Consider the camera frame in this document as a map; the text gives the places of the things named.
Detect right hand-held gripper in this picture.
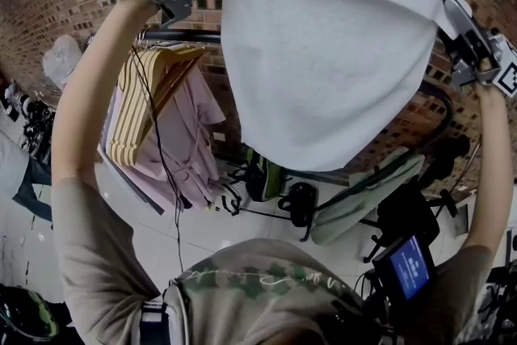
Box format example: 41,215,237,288
437,0,517,99

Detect black clothes rail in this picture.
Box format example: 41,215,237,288
137,26,457,243

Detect white towel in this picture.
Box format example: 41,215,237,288
204,0,473,173

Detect person's right forearm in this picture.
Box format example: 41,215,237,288
464,82,511,251

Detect person's left forearm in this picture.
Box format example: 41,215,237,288
51,0,158,195

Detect row of wooden hangers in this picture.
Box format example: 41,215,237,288
105,46,207,166

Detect white plastic bag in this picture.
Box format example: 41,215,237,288
42,35,84,88

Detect pink garments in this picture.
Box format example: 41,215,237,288
100,64,227,211

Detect large black bag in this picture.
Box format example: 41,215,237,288
375,181,441,251

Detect pale green cloth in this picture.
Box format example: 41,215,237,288
310,151,425,246

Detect black and green backpack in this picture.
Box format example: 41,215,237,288
244,147,290,203

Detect black pouch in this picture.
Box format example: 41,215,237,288
278,181,320,227

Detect pile of shoes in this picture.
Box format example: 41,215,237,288
3,80,56,162

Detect chest-mounted screen device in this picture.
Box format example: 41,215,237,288
371,234,437,306

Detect thin black cable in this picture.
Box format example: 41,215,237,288
131,46,185,274

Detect bag shoulder strap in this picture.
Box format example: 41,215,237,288
139,302,170,345

